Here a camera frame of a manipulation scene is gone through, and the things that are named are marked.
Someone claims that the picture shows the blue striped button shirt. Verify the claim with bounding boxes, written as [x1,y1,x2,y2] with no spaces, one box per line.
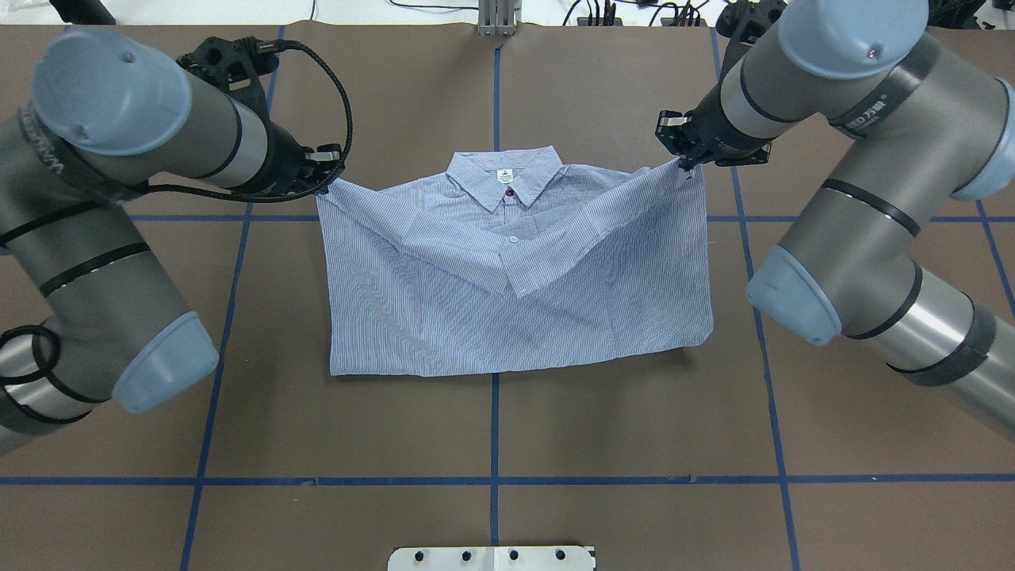
[316,146,713,377]

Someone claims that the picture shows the aluminium frame post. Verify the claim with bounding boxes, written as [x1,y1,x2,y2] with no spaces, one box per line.
[477,0,522,35]

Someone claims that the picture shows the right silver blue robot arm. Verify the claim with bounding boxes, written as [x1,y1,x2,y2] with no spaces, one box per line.
[656,1,1014,439]

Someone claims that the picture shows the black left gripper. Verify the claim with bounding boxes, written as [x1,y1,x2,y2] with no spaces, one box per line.
[258,131,347,197]

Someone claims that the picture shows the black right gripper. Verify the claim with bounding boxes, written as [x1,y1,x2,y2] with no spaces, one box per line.
[655,87,772,177]

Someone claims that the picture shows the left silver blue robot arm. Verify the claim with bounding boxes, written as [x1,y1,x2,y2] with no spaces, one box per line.
[1,26,353,453]

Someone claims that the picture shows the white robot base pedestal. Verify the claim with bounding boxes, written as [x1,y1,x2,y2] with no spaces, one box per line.
[387,545,598,570]

